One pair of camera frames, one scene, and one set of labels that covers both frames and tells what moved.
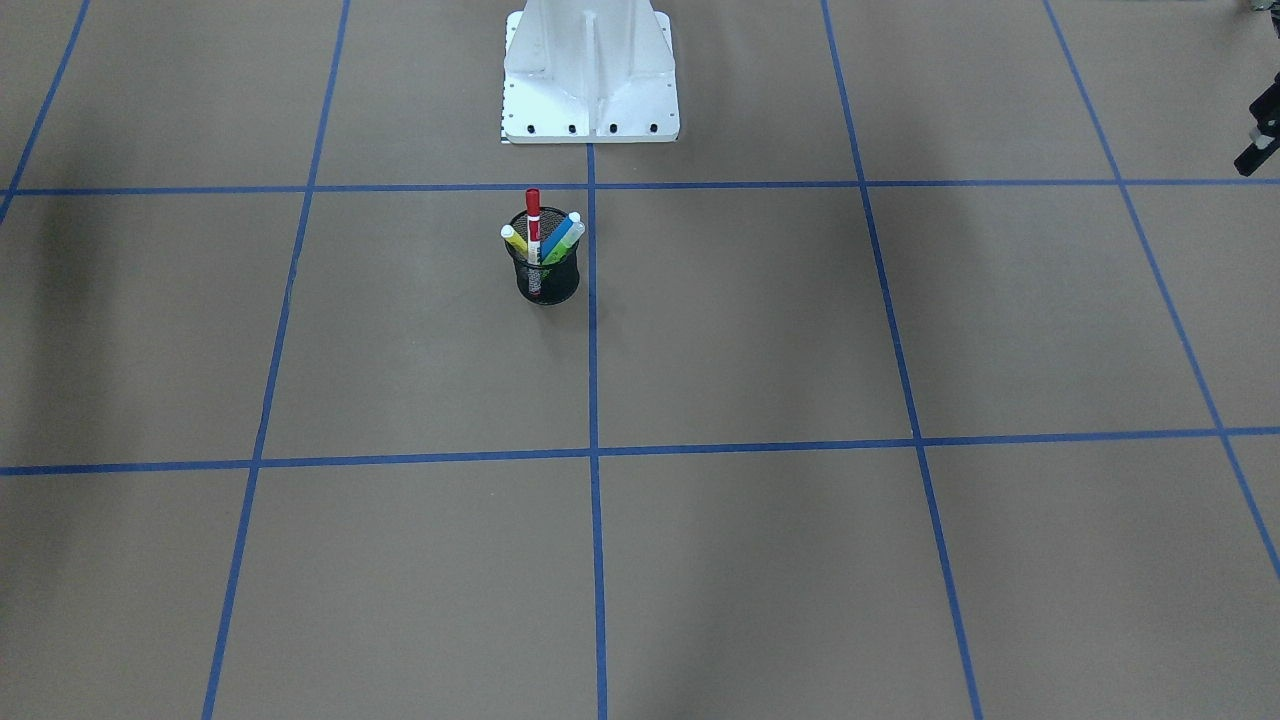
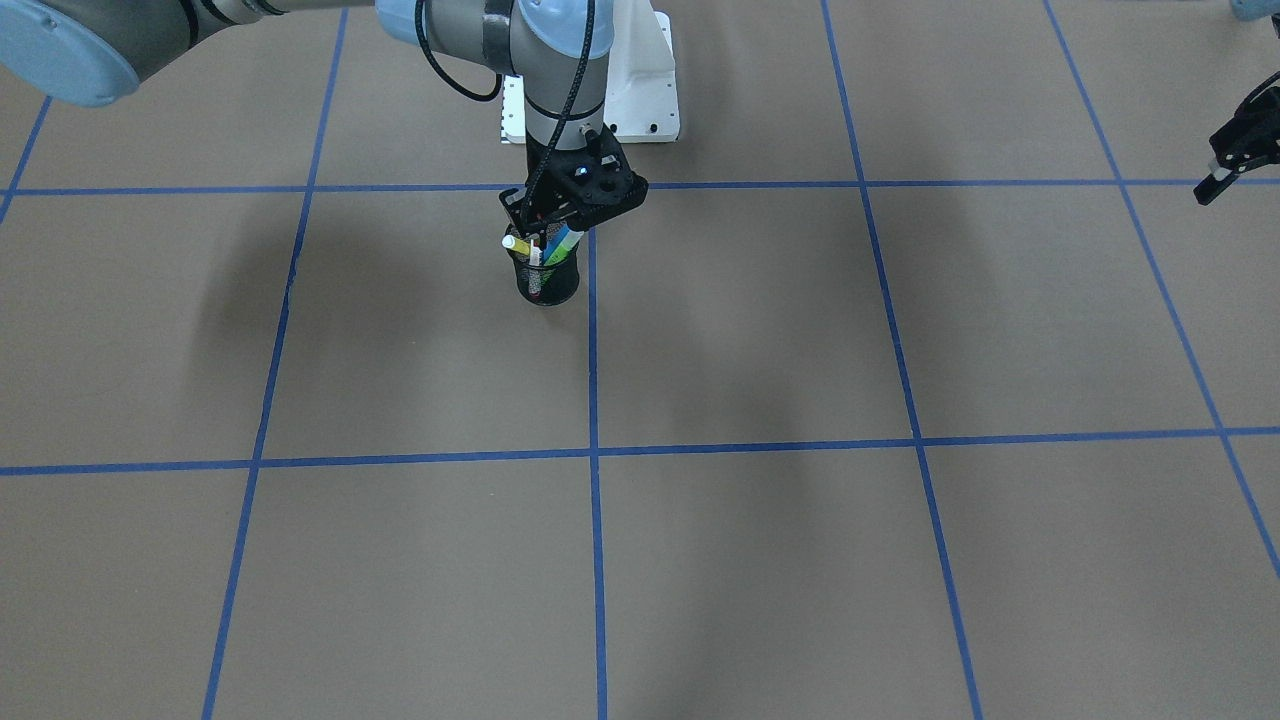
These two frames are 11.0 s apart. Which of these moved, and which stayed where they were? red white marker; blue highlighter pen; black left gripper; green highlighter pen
Moved: black left gripper
Stayed: green highlighter pen; red white marker; blue highlighter pen
